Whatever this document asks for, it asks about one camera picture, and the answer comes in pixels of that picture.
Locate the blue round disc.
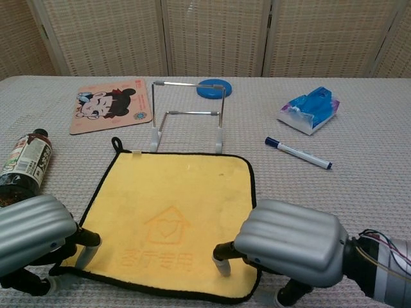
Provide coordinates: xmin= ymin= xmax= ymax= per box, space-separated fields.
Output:
xmin=196 ymin=79 xmax=234 ymax=99

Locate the metal wire rack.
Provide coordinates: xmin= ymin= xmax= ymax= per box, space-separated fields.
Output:
xmin=149 ymin=80 xmax=227 ymax=154

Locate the cartoon girl mouse pad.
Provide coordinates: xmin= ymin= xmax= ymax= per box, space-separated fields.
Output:
xmin=69 ymin=80 xmax=153 ymax=136

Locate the woven pale tablecloth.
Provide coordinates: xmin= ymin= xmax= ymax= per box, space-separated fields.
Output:
xmin=0 ymin=75 xmax=411 ymax=308

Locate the white blue marker pen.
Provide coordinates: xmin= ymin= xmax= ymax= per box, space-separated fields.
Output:
xmin=265 ymin=136 xmax=333 ymax=171

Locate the dark sauce bottle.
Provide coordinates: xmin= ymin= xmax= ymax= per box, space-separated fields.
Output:
xmin=0 ymin=128 xmax=53 ymax=209

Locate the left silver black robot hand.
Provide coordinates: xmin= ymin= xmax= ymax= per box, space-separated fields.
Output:
xmin=0 ymin=194 xmax=103 ymax=298

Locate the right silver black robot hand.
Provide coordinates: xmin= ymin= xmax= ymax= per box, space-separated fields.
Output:
xmin=212 ymin=198 xmax=351 ymax=308

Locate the blue tissue pack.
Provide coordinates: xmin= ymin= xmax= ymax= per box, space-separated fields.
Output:
xmin=277 ymin=86 xmax=340 ymax=136

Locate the yellow and grey cloth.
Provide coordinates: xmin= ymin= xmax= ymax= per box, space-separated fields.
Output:
xmin=60 ymin=137 xmax=263 ymax=305

